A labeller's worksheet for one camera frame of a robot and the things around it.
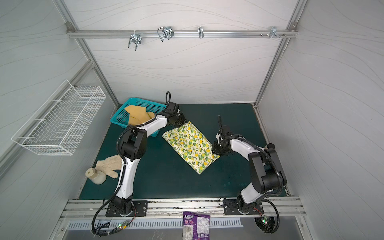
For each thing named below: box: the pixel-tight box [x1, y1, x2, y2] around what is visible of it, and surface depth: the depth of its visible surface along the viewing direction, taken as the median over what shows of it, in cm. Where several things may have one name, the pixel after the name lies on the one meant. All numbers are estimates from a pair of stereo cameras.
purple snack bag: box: [182, 211, 211, 240], surface depth 69 cm
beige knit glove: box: [95, 154, 122, 179], surface depth 90 cm
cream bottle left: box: [85, 167, 107, 185], surface depth 79 cm
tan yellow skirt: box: [124, 105, 156, 126], surface depth 110 cm
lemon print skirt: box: [162, 120, 221, 175], surface depth 96 cm
